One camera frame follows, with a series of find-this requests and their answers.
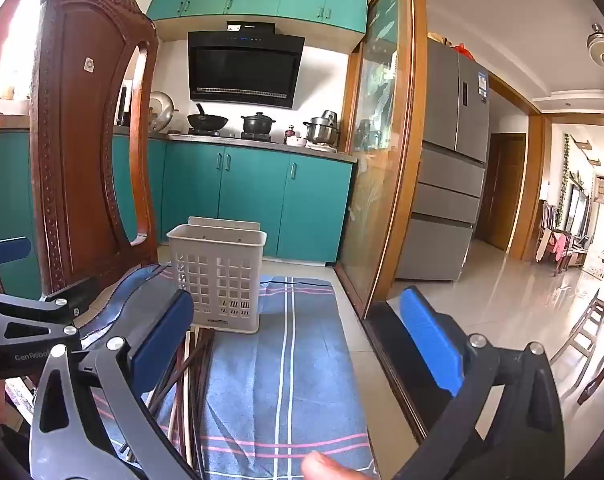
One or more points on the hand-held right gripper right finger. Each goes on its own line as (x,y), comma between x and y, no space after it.
(431,340)

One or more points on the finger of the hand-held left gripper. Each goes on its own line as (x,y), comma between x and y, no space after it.
(66,297)
(9,250)

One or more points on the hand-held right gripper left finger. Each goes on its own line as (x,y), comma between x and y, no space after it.
(162,336)

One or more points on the pile of mixed chopsticks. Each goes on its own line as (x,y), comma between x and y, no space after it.
(196,385)

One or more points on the white plastic utensil basket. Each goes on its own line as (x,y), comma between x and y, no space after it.
(216,270)

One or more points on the person's right hand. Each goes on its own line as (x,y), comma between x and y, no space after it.
(332,467)

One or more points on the blue striped cloth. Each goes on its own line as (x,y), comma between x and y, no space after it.
(292,360)

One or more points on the carved wooden chair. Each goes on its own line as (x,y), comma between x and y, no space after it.
(76,135)

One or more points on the wooden stool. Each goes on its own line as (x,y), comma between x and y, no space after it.
(584,325)

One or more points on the pink cloth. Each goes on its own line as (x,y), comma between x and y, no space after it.
(559,246)

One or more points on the teal lower kitchen cabinets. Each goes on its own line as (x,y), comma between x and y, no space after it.
(252,200)

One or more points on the brown wooden door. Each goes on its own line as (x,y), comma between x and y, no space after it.
(504,190)

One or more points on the silver refrigerator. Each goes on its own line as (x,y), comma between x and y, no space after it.
(447,170)

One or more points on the steel pot lid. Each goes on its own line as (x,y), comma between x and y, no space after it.
(161,110)

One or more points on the green vine garland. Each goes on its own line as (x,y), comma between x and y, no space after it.
(566,180)

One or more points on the wooden framed glass sliding door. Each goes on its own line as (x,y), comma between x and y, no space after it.
(382,135)

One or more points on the gas stove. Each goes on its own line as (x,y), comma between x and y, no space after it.
(229,134)

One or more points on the black wok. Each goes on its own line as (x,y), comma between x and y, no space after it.
(207,121)

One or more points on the black casserole pot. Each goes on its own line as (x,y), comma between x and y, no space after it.
(258,124)

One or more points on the stainless steel stock pot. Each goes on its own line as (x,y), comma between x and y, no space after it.
(322,131)

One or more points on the small red bottle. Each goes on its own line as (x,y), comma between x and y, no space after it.
(290,134)

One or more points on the black range hood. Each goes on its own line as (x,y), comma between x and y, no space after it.
(242,70)

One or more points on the red bag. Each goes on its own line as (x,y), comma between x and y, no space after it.
(464,51)

